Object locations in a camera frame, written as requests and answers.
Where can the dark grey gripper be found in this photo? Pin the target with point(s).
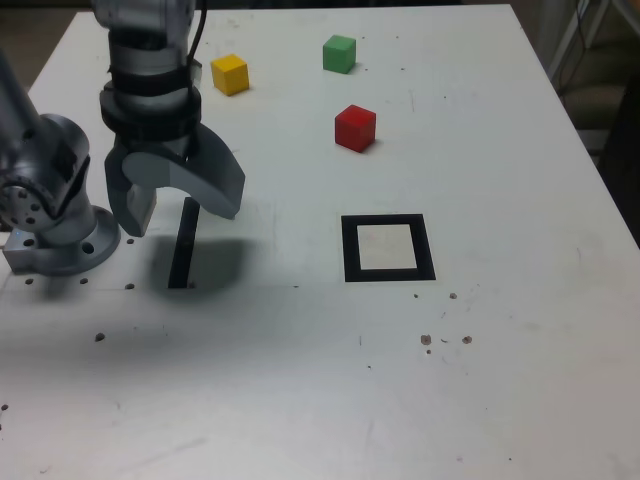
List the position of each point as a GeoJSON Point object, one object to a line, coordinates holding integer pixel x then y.
{"type": "Point", "coordinates": [165, 150]}

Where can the yellow cube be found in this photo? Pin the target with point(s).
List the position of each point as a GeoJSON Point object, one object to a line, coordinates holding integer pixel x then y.
{"type": "Point", "coordinates": [229, 75]}

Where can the red cube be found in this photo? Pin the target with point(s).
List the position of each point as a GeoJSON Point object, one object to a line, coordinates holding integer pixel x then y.
{"type": "Point", "coordinates": [354, 130]}

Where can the green cube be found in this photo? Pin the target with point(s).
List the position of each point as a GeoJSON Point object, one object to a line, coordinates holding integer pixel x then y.
{"type": "Point", "coordinates": [338, 55]}

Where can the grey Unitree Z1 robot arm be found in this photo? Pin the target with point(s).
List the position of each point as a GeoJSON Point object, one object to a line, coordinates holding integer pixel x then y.
{"type": "Point", "coordinates": [60, 150]}

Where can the black tape square outline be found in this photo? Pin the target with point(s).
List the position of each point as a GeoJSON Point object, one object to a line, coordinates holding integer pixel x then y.
{"type": "Point", "coordinates": [350, 250]}

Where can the black tape strip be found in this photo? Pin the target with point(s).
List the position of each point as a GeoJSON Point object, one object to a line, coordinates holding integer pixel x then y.
{"type": "Point", "coordinates": [182, 250]}

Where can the white metal frame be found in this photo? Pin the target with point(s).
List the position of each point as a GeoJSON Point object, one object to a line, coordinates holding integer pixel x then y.
{"type": "Point", "coordinates": [575, 45]}

